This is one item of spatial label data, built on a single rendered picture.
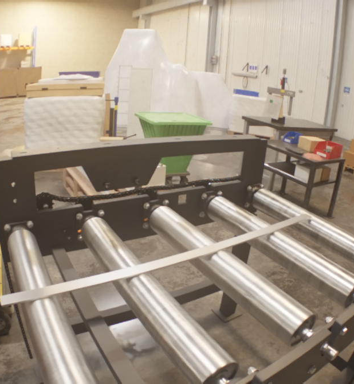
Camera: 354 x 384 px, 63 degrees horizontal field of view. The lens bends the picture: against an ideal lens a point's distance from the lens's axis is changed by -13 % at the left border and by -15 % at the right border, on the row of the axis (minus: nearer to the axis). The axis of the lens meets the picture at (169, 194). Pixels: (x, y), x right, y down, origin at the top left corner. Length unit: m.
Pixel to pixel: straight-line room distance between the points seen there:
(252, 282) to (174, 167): 3.22
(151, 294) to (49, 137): 3.99
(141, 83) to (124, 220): 3.75
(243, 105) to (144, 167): 6.74
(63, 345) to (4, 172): 0.68
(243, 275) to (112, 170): 0.64
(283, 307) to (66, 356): 0.57
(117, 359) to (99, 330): 0.12
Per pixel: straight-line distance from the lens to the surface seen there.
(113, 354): 0.89
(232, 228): 1.40
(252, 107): 7.99
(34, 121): 4.70
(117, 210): 1.36
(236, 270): 1.01
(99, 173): 1.28
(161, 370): 1.84
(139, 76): 4.98
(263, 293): 0.94
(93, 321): 0.98
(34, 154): 1.18
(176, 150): 1.39
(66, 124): 4.59
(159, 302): 0.85
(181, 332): 0.77
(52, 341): 0.75
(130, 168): 1.32
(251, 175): 1.74
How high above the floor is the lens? 1.46
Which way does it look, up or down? 22 degrees down
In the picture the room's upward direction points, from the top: 4 degrees clockwise
